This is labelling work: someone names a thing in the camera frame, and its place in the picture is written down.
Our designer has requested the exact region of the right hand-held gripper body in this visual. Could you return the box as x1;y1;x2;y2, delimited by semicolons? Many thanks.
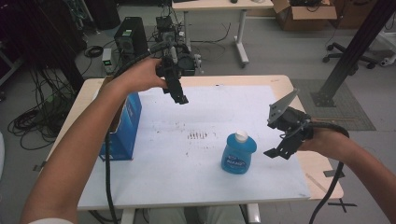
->
266;88;314;142

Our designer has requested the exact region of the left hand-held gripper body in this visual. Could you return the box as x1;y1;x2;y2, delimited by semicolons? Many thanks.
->
155;41;204;95

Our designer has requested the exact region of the blue bottle with white cap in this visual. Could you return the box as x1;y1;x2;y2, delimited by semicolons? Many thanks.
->
220;130;258;175

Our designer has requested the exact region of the blue cardboard box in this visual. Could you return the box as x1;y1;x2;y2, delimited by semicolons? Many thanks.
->
98;76;143;162

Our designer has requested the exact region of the person's left hand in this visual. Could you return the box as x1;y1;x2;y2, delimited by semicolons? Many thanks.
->
114;57;169;94

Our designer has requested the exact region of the person's right hand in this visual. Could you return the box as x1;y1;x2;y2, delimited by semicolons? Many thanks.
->
298;126;341;159

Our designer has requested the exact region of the light wooden table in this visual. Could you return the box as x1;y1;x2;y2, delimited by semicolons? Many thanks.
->
46;74;345;213

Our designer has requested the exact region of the open electronics rack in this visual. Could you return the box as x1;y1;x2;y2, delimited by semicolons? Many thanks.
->
154;14;179;48

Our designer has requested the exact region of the black computer tower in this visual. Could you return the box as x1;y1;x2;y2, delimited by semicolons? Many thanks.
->
113;16;149;59

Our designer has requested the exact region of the grey tape strip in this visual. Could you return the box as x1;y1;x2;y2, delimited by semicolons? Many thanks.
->
322;169;346;179

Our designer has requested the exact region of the white table mat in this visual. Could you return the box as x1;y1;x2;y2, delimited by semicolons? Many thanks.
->
77;85;312;210

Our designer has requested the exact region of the grey floor mat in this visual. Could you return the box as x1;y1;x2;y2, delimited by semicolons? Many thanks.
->
290;77;377;132

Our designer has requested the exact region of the grey device with green display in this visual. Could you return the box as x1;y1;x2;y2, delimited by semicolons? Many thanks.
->
101;48;113;75

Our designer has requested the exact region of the black tape cross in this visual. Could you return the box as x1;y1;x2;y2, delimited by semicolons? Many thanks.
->
327;198;358;214

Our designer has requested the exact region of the white-legged wooden desk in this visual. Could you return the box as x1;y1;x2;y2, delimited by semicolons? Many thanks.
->
171;0;276;69

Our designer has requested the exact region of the black office chair base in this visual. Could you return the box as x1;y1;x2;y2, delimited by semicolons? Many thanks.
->
321;41;379;70

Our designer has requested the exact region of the open brown cardboard box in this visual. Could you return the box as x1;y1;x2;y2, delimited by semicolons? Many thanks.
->
272;0;339;32

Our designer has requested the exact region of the dark curtain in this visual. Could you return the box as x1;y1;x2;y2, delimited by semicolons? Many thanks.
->
0;0;87;91

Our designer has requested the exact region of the dark tape strip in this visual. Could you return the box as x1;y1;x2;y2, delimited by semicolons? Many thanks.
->
33;161;48;173

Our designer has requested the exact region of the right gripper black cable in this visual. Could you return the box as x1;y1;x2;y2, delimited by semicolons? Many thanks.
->
306;120;351;224

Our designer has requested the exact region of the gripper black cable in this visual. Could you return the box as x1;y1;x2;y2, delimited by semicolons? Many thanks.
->
306;120;351;224
104;40;188;224

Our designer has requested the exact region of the coiled black cable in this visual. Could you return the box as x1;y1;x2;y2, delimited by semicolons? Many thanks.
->
83;45;105;59

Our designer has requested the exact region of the black metal stand post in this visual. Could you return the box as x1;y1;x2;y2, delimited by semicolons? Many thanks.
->
310;0;396;108

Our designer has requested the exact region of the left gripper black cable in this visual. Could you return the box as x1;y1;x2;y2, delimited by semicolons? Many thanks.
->
104;40;188;224

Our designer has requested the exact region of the tangle of black floor cables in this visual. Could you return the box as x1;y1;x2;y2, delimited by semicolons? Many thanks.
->
7;66;78;151

